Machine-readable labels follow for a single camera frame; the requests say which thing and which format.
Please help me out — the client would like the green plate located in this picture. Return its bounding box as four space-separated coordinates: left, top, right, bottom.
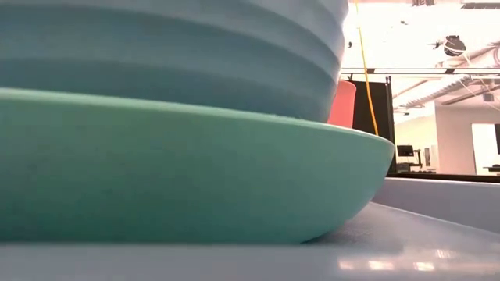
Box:
0 87 395 245

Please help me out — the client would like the pink cup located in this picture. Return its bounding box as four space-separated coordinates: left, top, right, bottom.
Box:
327 80 357 129

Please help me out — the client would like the light blue bowl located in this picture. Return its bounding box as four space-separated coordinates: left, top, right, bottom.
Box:
0 0 349 123

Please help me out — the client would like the black partition screen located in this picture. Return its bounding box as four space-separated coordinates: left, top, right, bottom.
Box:
349 76 396 173

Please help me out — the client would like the long light bar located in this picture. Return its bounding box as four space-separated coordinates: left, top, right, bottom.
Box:
340 66 500 76

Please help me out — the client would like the yellow cable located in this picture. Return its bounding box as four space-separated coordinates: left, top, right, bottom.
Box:
353 0 380 137

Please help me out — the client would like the black aluminium table frame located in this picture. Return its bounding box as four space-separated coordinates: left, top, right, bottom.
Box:
386 171 500 183

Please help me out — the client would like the black hanging camera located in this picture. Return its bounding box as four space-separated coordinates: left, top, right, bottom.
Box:
433 34 468 57

